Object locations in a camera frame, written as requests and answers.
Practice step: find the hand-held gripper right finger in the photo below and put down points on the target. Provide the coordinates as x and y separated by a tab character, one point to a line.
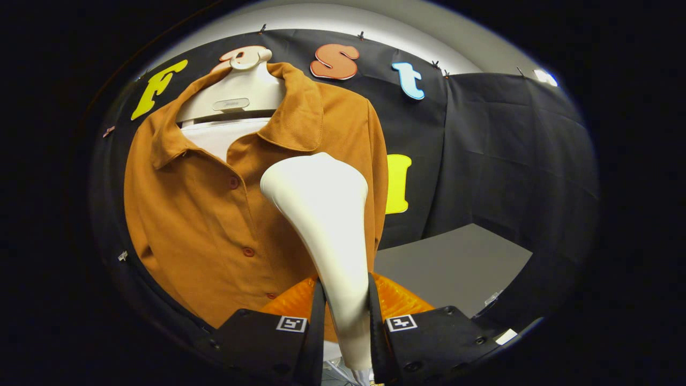
378	348

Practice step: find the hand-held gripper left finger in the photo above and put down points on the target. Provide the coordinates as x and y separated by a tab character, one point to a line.
317	348

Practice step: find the brown button shirt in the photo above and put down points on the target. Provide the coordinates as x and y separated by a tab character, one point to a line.
203	225

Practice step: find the pink clothes peg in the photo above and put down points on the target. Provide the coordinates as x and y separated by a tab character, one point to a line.
109	131

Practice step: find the white paper label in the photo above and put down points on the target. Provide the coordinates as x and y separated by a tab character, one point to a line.
506	336

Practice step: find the black backdrop cloth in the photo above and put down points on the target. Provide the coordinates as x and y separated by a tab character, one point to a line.
509	161

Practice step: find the white mannequin torso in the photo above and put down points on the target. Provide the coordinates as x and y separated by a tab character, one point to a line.
252	88

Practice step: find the small ceiling light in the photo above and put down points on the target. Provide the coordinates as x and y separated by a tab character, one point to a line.
545	78

